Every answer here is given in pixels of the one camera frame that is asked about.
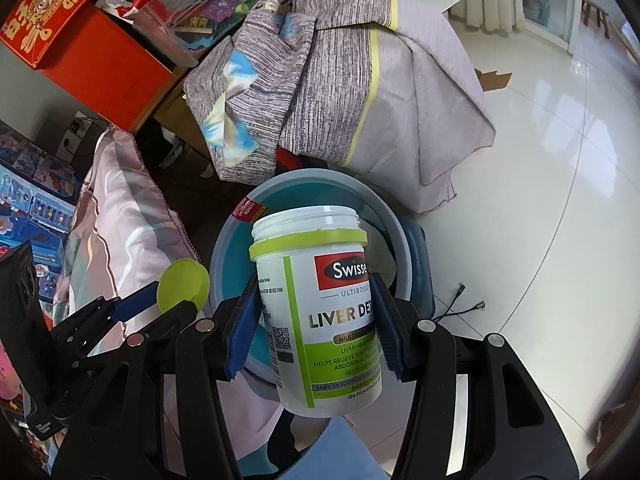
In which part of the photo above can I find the teal trash bin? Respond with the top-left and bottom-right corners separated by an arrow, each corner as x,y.
208,169 -> 435,396

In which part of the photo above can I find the pink checked sheet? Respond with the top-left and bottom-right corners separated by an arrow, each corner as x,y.
50,127 -> 286,461

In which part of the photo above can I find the red box gold print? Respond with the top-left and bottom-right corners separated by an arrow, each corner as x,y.
0,0 -> 103,70

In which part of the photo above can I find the wooden stool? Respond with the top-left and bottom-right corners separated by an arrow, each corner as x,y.
582,2 -> 612,41

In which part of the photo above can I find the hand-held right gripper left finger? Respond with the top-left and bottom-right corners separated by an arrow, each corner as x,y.
50,275 -> 263,480

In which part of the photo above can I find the grey striped cloth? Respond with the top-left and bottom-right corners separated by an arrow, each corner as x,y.
182,0 -> 497,213

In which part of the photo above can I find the black cable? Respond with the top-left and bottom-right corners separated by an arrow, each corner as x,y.
440,301 -> 487,318
435,284 -> 467,323

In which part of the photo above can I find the person's light blue clothing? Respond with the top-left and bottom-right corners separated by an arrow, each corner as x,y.
295,415 -> 396,480

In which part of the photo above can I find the red cardboard box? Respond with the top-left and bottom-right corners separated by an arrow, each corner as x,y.
37,7 -> 186,133

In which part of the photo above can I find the wooden cabinet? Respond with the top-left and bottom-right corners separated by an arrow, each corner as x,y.
152,80 -> 221,171

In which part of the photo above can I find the clear plastic storage box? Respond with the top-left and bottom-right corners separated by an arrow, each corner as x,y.
100,0 -> 286,68

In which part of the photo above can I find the white power strip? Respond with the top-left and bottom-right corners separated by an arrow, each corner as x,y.
60,115 -> 93,153

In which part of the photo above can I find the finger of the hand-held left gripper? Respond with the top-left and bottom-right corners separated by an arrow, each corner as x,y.
70,282 -> 163,357
50,296 -> 123,344

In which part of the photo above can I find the white supplement bottle green label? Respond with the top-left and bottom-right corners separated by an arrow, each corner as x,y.
249,205 -> 386,418

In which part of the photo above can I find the blue toy box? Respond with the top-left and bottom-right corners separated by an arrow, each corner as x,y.
0,120 -> 83,281

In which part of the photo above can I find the cardboard piece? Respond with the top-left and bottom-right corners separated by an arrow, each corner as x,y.
475,69 -> 513,92

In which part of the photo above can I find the green bottle lid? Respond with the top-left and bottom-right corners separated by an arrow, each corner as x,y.
156,258 -> 211,313

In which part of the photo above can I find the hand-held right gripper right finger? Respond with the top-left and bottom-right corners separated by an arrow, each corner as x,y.
369,272 -> 583,480

